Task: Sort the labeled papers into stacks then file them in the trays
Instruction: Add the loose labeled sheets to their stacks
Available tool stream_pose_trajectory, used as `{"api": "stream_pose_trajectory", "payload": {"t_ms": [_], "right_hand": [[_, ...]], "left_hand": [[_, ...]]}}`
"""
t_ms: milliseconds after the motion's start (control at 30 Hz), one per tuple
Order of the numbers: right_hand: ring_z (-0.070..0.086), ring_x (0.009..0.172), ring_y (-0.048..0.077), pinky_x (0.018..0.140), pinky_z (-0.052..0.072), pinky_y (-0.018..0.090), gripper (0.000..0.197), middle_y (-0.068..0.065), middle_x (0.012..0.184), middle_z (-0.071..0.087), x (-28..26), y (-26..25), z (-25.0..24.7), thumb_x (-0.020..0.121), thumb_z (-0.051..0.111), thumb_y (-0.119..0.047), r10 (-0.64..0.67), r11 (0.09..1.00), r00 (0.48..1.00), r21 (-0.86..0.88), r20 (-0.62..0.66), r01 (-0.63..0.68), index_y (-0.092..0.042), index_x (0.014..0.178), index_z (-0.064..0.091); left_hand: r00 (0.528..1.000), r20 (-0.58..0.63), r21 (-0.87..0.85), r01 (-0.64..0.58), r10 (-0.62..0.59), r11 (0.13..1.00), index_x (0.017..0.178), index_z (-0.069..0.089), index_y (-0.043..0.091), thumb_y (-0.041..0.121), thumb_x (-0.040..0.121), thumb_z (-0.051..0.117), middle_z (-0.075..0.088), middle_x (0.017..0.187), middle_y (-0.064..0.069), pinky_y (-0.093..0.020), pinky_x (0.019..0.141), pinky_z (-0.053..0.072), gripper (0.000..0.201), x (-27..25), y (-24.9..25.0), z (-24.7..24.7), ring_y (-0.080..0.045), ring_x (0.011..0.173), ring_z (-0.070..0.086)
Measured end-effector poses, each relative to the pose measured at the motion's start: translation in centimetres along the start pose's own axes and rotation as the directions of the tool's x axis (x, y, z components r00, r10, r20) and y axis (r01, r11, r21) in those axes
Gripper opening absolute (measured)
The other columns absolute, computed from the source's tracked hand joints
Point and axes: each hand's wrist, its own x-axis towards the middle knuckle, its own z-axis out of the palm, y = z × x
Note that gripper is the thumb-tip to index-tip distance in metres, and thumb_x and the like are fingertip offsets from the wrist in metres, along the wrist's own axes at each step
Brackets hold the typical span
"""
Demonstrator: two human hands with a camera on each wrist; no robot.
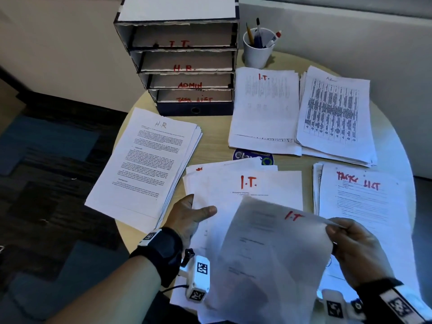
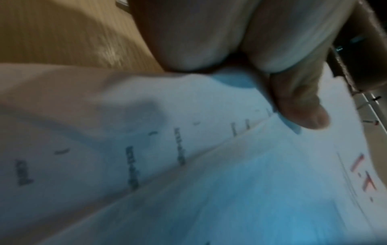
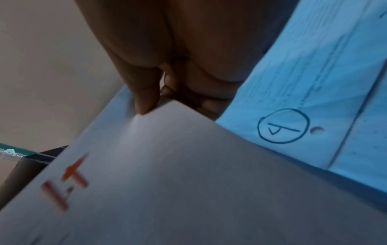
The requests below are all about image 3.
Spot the clear teal plastic strip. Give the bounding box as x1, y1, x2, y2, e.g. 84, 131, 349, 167
0, 143, 57, 164

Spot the paper sheet marked IT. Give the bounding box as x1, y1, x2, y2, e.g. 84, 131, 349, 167
0, 85, 387, 245

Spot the person's right hand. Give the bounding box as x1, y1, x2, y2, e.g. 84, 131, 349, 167
74, 0, 300, 120

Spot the cardboard document tray organizer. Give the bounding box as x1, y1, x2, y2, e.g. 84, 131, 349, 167
0, 145, 69, 210

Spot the stack of papers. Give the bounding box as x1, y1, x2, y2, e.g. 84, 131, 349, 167
215, 0, 387, 170

